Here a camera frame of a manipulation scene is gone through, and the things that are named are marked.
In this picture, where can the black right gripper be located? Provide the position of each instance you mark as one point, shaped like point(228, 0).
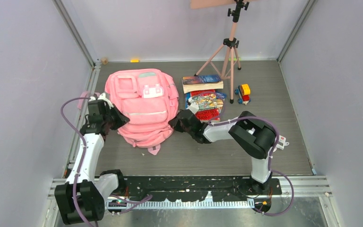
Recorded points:
point(175, 124)

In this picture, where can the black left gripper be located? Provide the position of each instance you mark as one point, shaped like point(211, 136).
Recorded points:
point(122, 120)

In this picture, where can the pink student backpack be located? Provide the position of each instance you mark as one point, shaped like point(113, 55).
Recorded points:
point(149, 98)

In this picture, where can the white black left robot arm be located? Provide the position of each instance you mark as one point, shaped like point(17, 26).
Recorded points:
point(82, 198)

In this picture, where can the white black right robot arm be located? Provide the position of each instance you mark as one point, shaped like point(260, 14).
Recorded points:
point(257, 136)

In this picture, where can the red 156-storey treehouse book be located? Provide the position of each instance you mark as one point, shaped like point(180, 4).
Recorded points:
point(209, 114)

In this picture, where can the blue 91-storey treehouse book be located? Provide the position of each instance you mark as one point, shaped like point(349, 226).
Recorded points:
point(206, 99)

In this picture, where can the small wooden block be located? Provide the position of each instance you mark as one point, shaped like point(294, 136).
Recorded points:
point(104, 60)

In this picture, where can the colourful toy block train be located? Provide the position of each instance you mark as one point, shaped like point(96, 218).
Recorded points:
point(243, 91)

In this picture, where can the pink tripod stand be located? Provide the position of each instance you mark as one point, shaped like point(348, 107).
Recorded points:
point(231, 44)

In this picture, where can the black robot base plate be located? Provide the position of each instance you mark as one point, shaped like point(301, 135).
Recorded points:
point(195, 188)

